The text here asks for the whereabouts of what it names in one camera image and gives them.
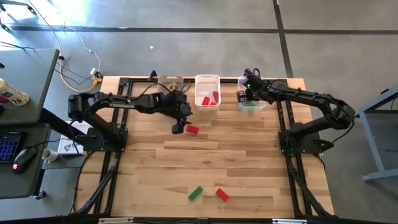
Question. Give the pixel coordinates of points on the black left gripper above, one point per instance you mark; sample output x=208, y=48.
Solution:
x=178, y=107

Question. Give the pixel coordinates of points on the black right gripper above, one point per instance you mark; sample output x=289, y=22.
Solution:
x=256, y=88

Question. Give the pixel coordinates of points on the green cube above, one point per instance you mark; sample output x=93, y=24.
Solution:
x=252, y=104

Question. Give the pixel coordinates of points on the red rectangular block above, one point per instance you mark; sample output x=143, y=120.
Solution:
x=206, y=100
x=222, y=194
x=215, y=96
x=193, y=129

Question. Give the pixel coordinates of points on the long green block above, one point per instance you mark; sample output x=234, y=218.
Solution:
x=195, y=193

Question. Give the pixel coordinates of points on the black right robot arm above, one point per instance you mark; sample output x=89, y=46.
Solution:
x=311, y=98

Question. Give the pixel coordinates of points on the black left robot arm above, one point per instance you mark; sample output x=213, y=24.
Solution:
x=124, y=103

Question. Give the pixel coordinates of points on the clear plastic bin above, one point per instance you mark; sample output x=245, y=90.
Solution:
x=253, y=109

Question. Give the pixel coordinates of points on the black table clamp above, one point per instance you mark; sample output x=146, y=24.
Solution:
x=247, y=71
x=152, y=75

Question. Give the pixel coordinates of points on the white plastic bin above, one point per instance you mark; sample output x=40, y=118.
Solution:
x=207, y=84

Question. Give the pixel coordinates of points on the grey plastic bin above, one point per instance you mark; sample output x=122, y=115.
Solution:
x=164, y=79

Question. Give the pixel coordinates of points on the yellow plug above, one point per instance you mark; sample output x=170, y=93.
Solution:
x=98, y=81

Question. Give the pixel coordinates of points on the white power adapter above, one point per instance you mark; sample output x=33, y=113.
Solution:
x=93, y=71

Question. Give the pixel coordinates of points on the white printed paper sheet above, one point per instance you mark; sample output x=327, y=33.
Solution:
x=66, y=146

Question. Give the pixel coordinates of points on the black desk leg bar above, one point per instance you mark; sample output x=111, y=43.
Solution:
x=56, y=123

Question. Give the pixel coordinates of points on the white cup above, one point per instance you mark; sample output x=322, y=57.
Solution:
x=49, y=155

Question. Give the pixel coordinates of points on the black caster wheel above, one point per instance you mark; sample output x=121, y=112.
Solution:
x=40, y=195

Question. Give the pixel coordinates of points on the black computer mouse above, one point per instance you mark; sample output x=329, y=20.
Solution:
x=25, y=157

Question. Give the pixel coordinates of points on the grey side desk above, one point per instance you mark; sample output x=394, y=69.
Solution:
x=28, y=77

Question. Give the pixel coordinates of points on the white labelled bottle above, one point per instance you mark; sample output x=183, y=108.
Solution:
x=12, y=95

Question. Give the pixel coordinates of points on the dark grey keyboard desk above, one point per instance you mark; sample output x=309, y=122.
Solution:
x=18, y=186

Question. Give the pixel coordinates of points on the backlit black keyboard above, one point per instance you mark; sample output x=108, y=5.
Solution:
x=9, y=146

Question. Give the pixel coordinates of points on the black aluminium table frame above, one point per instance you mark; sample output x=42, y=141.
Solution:
x=228, y=81

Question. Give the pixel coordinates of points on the silver metal bracket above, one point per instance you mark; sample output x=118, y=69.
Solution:
x=115, y=220
x=289, y=221

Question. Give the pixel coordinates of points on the grey metal table frame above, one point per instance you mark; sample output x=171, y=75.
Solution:
x=369, y=130

